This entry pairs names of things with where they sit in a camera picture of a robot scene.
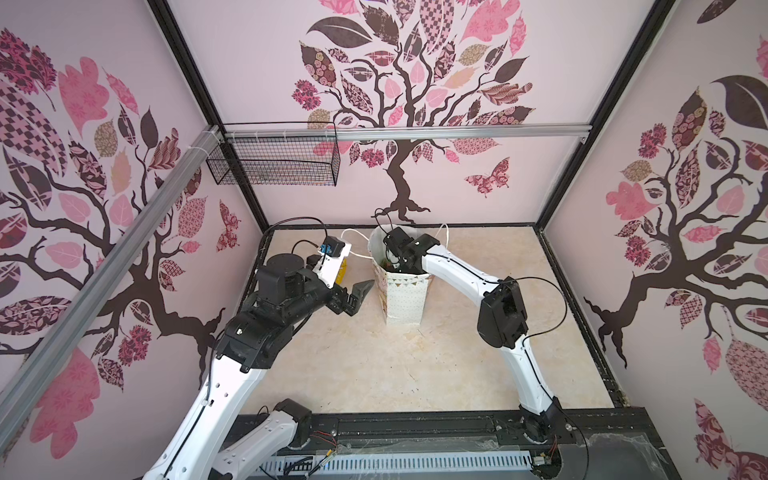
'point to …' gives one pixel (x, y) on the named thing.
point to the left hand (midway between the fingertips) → (355, 276)
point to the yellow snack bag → (342, 272)
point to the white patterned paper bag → (404, 295)
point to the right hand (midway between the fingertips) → (396, 279)
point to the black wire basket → (277, 153)
